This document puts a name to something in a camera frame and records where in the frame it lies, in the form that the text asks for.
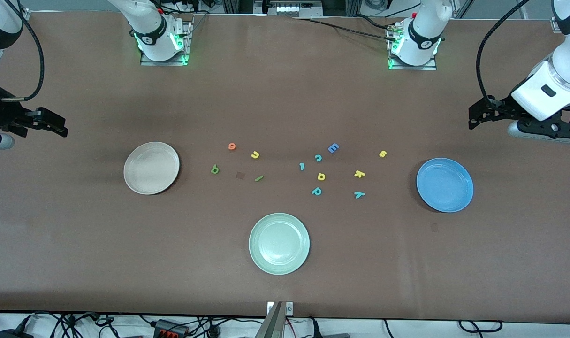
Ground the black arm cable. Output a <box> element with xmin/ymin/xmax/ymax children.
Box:
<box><xmin>1</xmin><ymin>0</ymin><xmax>45</xmax><ymax>102</ymax></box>
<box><xmin>476</xmin><ymin>0</ymin><xmax>532</xmax><ymax>106</ymax></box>

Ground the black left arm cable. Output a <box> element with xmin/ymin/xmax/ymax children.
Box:
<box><xmin>476</xmin><ymin>0</ymin><xmax>532</xmax><ymax>106</ymax></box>

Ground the pale green plate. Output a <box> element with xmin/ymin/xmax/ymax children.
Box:
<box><xmin>249</xmin><ymin>213</ymin><xmax>311</xmax><ymax>276</ymax></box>

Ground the beige brown plate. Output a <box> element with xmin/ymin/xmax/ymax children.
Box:
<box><xmin>123</xmin><ymin>142</ymin><xmax>180</xmax><ymax>195</ymax></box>

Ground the grey metal camera post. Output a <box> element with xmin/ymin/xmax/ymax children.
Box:
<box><xmin>254</xmin><ymin>301</ymin><xmax>284</xmax><ymax>338</ymax></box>

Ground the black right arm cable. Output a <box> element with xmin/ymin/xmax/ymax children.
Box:
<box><xmin>1</xmin><ymin>0</ymin><xmax>45</xmax><ymax>102</ymax></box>

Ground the white mounting bracket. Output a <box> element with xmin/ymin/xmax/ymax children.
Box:
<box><xmin>266</xmin><ymin>301</ymin><xmax>294</xmax><ymax>316</ymax></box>

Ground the short black table cable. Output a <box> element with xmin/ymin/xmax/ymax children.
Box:
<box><xmin>353</xmin><ymin>14</ymin><xmax>399</xmax><ymax>31</ymax></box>

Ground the grey left arm base plate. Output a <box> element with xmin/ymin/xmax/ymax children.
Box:
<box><xmin>387</xmin><ymin>21</ymin><xmax>438</xmax><ymax>71</ymax></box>

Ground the long black table cable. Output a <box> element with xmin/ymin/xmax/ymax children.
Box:
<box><xmin>296</xmin><ymin>17</ymin><xmax>398</xmax><ymax>42</ymax></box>

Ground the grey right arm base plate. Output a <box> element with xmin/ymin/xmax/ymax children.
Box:
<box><xmin>140</xmin><ymin>20</ymin><xmax>194</xmax><ymax>67</ymax></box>

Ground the blue plate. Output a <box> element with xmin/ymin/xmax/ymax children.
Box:
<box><xmin>416</xmin><ymin>158</ymin><xmax>474</xmax><ymax>213</ymax></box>

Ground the black looped cable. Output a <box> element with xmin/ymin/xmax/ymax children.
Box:
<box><xmin>457</xmin><ymin>320</ymin><xmax>504</xmax><ymax>333</ymax></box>

